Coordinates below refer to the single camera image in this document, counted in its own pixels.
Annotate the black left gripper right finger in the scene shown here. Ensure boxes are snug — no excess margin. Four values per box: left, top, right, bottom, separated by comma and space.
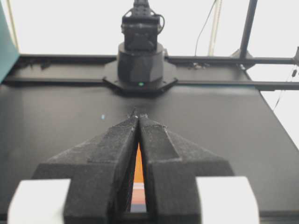
139, 115, 234, 224

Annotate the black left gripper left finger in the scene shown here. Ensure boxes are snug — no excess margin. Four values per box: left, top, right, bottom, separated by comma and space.
32, 115, 138, 224

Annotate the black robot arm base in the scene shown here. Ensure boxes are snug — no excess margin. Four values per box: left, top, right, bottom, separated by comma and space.
103, 0, 178, 94

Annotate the orange striped towel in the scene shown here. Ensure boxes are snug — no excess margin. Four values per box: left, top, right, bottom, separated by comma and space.
130, 144, 146, 213

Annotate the teal panel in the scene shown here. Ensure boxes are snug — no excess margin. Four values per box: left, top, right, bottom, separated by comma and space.
0, 4, 20, 83

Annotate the thin black hanging cable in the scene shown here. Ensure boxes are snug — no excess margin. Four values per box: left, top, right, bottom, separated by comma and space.
194, 0, 218, 56

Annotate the black vertical frame post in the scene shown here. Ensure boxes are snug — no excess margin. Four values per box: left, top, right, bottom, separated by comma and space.
232, 0, 258, 59

